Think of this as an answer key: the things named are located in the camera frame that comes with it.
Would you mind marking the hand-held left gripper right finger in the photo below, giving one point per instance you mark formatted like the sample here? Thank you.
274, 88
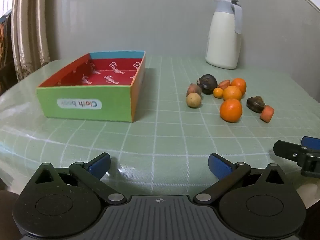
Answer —
220, 166

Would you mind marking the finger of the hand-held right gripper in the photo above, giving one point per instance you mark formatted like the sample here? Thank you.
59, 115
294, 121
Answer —
287, 148
311, 141

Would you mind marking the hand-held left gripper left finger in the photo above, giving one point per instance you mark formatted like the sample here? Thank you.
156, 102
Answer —
100, 166

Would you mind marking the small orange fruit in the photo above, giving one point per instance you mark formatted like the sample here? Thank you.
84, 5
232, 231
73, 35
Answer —
267, 113

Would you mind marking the small dark water chestnut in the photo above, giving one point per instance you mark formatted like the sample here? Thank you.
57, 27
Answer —
255, 103

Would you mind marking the mandarin orange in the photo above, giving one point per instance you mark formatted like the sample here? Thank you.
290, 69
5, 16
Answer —
239, 84
231, 110
232, 93

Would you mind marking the colourful cardboard box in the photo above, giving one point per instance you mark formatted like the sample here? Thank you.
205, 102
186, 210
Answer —
87, 105

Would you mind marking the small tan potato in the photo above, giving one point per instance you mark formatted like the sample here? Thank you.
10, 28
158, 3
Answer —
193, 100

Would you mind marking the small orange kumquat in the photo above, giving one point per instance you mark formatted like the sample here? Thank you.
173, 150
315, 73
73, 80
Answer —
218, 92

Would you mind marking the reddish sweet potato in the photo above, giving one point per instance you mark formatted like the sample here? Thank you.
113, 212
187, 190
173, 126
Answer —
193, 88

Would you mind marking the dark avocado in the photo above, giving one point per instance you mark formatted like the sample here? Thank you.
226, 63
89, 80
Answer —
208, 83

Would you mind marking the green checked tablecloth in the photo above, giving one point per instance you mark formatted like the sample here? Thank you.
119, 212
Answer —
162, 135

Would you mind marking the white thermos jug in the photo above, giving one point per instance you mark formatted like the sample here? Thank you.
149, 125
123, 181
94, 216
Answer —
222, 42

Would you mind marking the beige satin curtain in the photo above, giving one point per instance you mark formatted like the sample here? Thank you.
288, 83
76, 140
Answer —
27, 30

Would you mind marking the dark wooden chair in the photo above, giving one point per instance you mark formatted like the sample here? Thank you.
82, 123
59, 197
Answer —
3, 42

